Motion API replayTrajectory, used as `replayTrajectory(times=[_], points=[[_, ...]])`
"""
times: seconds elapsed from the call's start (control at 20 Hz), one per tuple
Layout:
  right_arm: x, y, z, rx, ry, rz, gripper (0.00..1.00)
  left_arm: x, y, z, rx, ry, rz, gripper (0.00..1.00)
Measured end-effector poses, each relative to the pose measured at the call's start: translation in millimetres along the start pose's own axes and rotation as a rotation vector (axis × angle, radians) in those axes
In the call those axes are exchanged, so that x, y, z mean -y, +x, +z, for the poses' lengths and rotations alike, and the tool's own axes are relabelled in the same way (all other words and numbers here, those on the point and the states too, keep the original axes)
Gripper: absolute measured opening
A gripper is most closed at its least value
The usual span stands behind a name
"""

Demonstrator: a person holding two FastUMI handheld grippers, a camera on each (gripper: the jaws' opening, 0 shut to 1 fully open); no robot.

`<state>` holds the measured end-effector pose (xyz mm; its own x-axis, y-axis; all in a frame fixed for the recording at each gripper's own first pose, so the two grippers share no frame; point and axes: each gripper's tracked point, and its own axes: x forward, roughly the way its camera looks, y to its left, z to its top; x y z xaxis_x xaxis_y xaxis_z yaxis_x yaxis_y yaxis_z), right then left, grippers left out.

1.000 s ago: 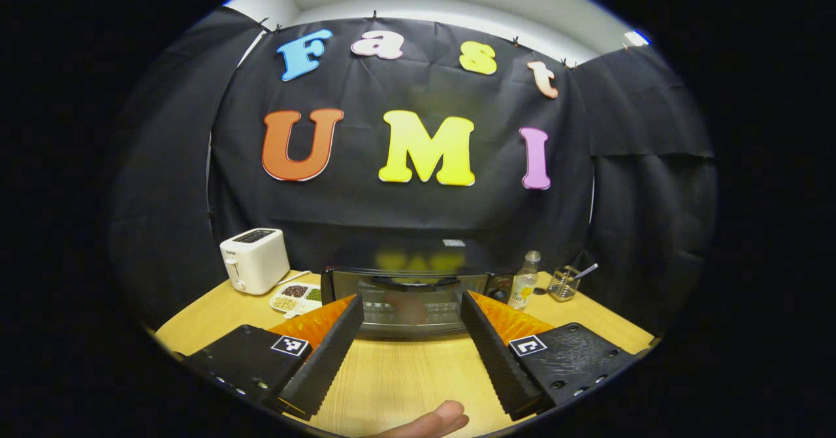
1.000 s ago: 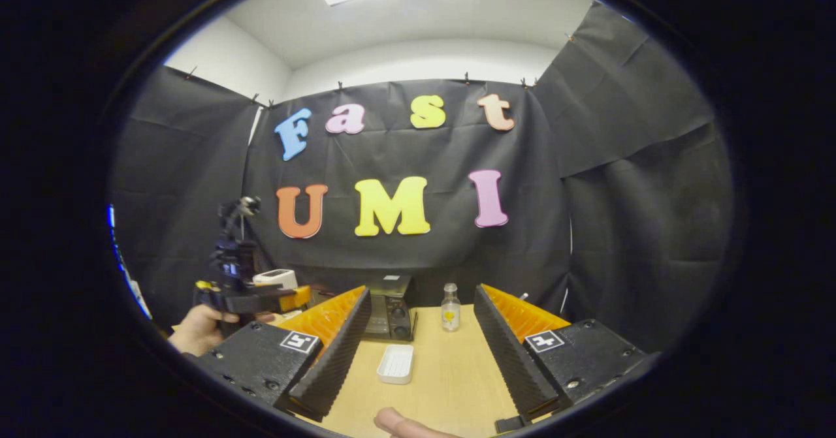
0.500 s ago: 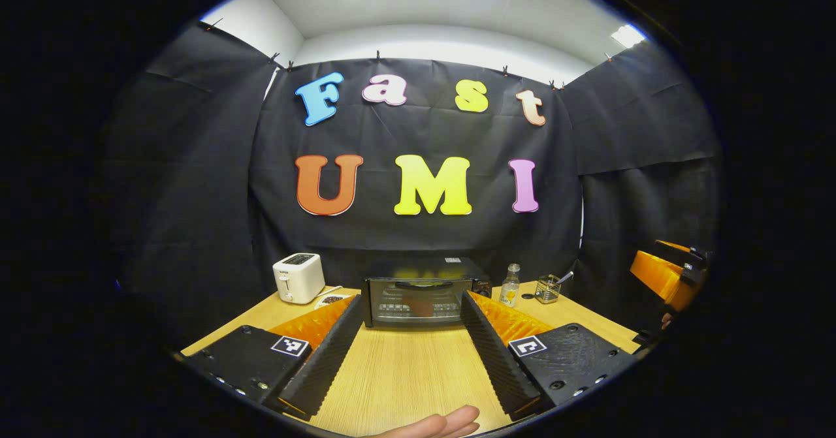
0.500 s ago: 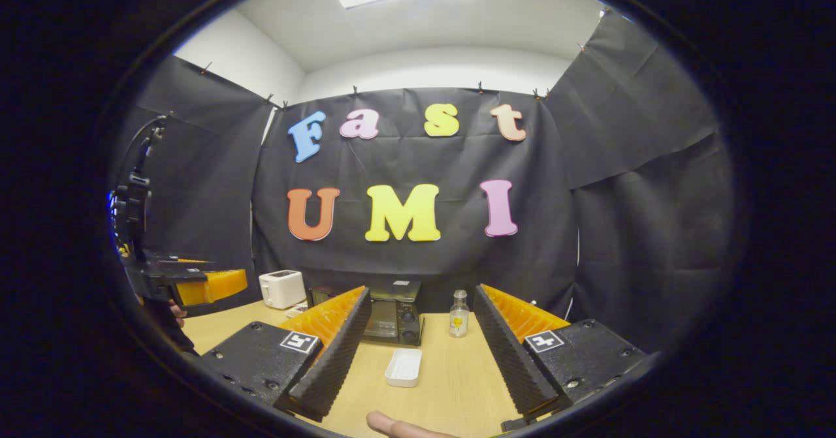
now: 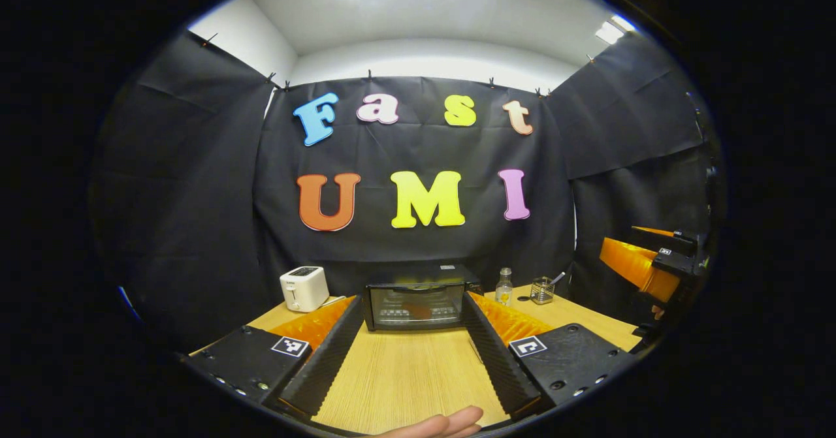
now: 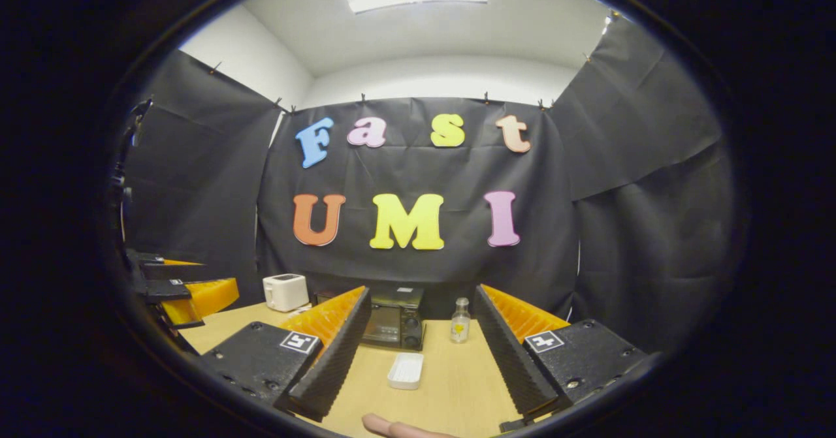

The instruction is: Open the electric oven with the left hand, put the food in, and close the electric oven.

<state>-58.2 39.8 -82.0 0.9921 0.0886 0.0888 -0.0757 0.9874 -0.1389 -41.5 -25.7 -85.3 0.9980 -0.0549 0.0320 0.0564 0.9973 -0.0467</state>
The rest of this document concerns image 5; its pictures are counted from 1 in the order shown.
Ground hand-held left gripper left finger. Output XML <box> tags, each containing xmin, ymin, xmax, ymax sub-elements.
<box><xmin>180</xmin><ymin>294</ymin><xmax>364</xmax><ymax>419</ymax></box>

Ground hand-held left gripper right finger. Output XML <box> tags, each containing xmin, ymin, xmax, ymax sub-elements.
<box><xmin>462</xmin><ymin>291</ymin><xmax>637</xmax><ymax>419</ymax></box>

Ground black electric oven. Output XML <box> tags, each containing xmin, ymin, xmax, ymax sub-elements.
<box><xmin>363</xmin><ymin>263</ymin><xmax>484</xmax><ymax>332</ymax></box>

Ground clear glass bottle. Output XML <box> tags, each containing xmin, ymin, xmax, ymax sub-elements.
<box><xmin>494</xmin><ymin>268</ymin><xmax>514</xmax><ymax>306</ymax></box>

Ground white toaster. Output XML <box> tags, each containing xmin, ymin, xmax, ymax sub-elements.
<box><xmin>280</xmin><ymin>266</ymin><xmax>330</xmax><ymax>313</ymax></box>

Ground black tripod stand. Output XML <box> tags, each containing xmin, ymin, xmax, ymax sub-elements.
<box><xmin>686</xmin><ymin>92</ymin><xmax>723</xmax><ymax>233</ymax></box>

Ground black backdrop cloth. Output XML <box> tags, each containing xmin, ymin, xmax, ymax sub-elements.
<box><xmin>88</xmin><ymin>30</ymin><xmax>713</xmax><ymax>354</ymax></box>

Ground small ceiling light panel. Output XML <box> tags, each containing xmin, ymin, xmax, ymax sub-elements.
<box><xmin>594</xmin><ymin>14</ymin><xmax>635</xmax><ymax>45</ymax></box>

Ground row of small black clips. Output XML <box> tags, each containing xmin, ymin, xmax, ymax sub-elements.
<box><xmin>201</xmin><ymin>32</ymin><xmax>596</xmax><ymax>99</ymax></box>

